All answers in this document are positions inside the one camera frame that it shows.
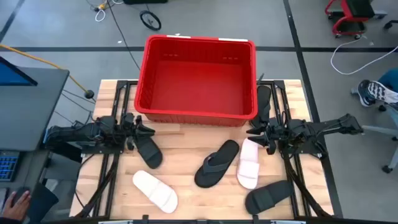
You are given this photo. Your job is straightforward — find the red rolling cart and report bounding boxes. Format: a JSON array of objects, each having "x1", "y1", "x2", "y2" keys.
[{"x1": 324, "y1": 0, "x2": 389, "y2": 40}]

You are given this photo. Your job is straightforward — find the yellow cable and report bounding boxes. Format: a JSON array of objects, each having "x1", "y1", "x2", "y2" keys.
[{"x1": 0, "y1": 44, "x2": 90, "y2": 94}]

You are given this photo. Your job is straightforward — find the short white cable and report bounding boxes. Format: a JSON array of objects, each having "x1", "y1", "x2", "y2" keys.
[{"x1": 94, "y1": 8, "x2": 107, "y2": 23}]

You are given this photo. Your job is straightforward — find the person's leg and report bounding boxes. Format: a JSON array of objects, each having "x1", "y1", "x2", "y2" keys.
[{"x1": 377, "y1": 67, "x2": 398, "y2": 94}]

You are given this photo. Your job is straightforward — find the white foam slide sandal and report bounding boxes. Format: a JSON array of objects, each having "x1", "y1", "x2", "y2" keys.
[{"x1": 132, "y1": 170, "x2": 179, "y2": 215}]

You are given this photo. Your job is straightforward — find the computer monitor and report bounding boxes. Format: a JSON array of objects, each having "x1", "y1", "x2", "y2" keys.
[{"x1": 0, "y1": 55, "x2": 39, "y2": 87}]

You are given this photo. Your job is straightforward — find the pink foam slipper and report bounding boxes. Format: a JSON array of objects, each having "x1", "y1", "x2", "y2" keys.
[{"x1": 236, "y1": 138, "x2": 261, "y2": 190}]

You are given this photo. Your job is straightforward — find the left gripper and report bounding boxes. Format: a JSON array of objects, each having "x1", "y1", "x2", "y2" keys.
[{"x1": 120, "y1": 112, "x2": 156, "y2": 151}]

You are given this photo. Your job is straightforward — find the person's shoe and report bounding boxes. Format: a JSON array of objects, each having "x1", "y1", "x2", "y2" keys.
[{"x1": 356, "y1": 79, "x2": 398, "y2": 108}]

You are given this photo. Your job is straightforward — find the black table edge rail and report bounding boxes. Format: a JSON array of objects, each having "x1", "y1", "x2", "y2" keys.
[{"x1": 43, "y1": 214, "x2": 398, "y2": 224}]

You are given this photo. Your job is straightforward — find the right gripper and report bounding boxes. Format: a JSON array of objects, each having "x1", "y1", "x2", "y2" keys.
[{"x1": 246, "y1": 116, "x2": 286, "y2": 156}]

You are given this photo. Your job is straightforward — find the black backlit keyboard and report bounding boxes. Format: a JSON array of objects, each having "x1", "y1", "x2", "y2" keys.
[{"x1": 0, "y1": 151, "x2": 21, "y2": 183}]

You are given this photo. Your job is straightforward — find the black cable bundle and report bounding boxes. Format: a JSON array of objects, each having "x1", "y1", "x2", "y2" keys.
[
  {"x1": 74, "y1": 152, "x2": 121, "y2": 218},
  {"x1": 282, "y1": 152, "x2": 331, "y2": 218}
]

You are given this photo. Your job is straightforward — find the red plastic bin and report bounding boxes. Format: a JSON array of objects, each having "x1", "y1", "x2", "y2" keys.
[{"x1": 134, "y1": 34, "x2": 259, "y2": 128}]

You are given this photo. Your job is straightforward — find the black coiled cable ring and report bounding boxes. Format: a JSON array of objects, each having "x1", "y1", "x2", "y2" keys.
[{"x1": 139, "y1": 10, "x2": 162, "y2": 32}]

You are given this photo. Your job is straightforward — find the black metal mounting frame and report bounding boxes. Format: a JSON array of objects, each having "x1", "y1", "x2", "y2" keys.
[
  {"x1": 256, "y1": 79, "x2": 334, "y2": 218},
  {"x1": 76, "y1": 79, "x2": 139, "y2": 218}
]

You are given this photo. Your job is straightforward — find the black flip-flop sandal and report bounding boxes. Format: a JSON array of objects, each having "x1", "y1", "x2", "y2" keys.
[{"x1": 194, "y1": 139, "x2": 241, "y2": 189}]

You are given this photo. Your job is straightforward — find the black box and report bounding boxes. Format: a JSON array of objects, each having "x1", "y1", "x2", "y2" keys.
[{"x1": 123, "y1": 0, "x2": 169, "y2": 5}]

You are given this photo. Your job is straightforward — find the black slide sandal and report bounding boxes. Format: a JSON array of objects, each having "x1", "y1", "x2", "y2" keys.
[
  {"x1": 244, "y1": 180, "x2": 295, "y2": 216},
  {"x1": 133, "y1": 136, "x2": 164, "y2": 170},
  {"x1": 249, "y1": 84, "x2": 273, "y2": 129}
]

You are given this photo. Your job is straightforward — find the long white cable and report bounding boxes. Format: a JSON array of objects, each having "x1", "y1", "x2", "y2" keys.
[{"x1": 330, "y1": 36, "x2": 398, "y2": 76}]

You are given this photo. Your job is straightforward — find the person's hand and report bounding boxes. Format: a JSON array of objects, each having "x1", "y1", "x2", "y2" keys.
[{"x1": 1, "y1": 190, "x2": 32, "y2": 222}]

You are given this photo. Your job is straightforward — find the grey office chair base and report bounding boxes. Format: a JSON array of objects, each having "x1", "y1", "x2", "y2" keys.
[{"x1": 350, "y1": 86, "x2": 398, "y2": 174}]

